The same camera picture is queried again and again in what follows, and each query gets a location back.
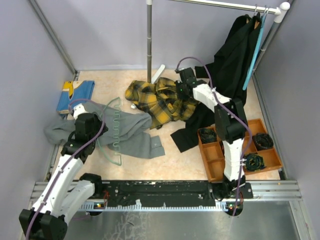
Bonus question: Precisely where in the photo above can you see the rolled black orange tie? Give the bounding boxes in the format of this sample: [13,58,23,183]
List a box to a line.
[252,133,274,151]

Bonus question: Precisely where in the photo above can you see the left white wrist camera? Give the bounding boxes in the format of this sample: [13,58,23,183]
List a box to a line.
[72,103,88,120]

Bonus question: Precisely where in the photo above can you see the white rack foot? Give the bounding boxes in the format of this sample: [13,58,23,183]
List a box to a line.
[151,64,166,84]

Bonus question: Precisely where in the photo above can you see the black hanging garments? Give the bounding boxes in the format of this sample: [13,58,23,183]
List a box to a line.
[171,14,262,153]

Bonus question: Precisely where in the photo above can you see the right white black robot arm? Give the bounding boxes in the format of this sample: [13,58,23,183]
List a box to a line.
[175,67,249,198]

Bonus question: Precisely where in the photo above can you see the rolled dark green tie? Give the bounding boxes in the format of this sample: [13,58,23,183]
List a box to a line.
[199,128,217,144]

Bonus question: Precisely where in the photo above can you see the yellow black plaid shirt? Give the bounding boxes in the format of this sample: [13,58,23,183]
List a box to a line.
[124,77,199,130]

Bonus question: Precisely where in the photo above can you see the horizontal metal clothes rail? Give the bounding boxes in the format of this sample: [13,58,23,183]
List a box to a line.
[177,0,291,16]

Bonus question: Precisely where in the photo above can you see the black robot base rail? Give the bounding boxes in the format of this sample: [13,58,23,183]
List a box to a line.
[89,180,236,208]

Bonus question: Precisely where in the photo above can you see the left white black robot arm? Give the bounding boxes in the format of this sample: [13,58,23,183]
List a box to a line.
[18,112,108,240]

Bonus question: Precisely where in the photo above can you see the metal clothes rack pole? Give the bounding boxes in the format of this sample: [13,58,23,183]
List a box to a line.
[146,0,153,83]

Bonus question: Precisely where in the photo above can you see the grey button-up shirt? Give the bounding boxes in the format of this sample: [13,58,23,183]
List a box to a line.
[44,102,165,161]

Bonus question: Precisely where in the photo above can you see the folded blue shirt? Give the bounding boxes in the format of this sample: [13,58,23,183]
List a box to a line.
[56,80,95,118]

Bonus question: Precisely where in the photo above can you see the rolled dark blue tie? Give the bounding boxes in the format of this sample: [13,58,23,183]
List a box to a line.
[244,153,266,172]

